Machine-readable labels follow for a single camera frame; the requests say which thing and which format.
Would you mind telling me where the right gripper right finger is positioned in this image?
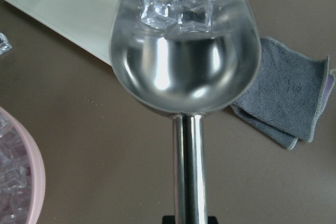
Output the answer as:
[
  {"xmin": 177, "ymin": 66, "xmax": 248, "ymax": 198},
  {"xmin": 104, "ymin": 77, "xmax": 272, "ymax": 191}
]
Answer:
[{"xmin": 208, "ymin": 216, "xmax": 218, "ymax": 224}]

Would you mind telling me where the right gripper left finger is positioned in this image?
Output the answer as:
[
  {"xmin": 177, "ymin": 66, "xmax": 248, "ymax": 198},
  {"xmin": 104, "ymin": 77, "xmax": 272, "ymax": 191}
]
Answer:
[{"xmin": 162, "ymin": 216, "xmax": 175, "ymax": 224}]

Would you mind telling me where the steel ice scoop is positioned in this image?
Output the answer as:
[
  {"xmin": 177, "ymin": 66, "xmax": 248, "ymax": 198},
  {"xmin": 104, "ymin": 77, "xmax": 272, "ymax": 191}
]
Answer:
[{"xmin": 110, "ymin": 0, "xmax": 261, "ymax": 223}]

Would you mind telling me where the pink bowl of ice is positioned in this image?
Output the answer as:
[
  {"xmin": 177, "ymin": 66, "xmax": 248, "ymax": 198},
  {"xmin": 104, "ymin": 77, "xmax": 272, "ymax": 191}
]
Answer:
[{"xmin": 1, "ymin": 108, "xmax": 46, "ymax": 223}]

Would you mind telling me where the spilled ice cube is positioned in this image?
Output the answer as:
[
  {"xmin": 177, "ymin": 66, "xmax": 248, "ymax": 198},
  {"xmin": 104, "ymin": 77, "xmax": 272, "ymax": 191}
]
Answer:
[{"xmin": 0, "ymin": 33, "xmax": 12, "ymax": 56}]

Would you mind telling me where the grey folded cloth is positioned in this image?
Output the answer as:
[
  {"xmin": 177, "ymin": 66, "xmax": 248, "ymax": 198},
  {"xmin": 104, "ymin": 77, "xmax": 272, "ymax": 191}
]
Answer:
[{"xmin": 231, "ymin": 37, "xmax": 335, "ymax": 150}]

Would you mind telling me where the cream serving tray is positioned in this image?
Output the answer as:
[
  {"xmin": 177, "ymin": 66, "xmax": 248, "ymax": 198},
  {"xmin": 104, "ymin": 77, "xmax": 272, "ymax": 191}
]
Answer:
[{"xmin": 5, "ymin": 0, "xmax": 118, "ymax": 64}]

